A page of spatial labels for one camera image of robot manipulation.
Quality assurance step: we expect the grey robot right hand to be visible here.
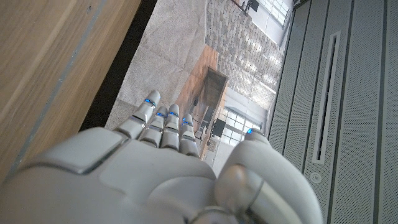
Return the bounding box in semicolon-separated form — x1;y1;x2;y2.
0;90;324;224

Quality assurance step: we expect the printed room backdrop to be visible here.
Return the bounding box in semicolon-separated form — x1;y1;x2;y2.
104;0;296;175

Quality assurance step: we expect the grey slot air vent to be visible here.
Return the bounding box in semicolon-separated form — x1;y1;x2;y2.
312;30;342;165

